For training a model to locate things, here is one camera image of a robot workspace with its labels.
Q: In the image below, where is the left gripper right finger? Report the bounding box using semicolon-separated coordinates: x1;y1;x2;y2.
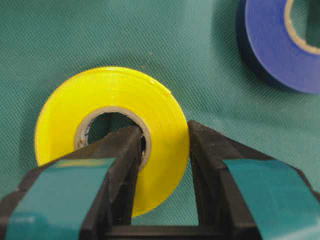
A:
188;120;320;240

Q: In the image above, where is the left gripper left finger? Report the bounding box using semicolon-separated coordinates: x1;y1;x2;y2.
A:
0;126;142;240

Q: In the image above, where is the yellow tape roll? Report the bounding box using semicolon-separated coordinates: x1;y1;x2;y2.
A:
34;66;190;217

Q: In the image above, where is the blue tape roll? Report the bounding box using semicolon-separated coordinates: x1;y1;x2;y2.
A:
236;0;320;94

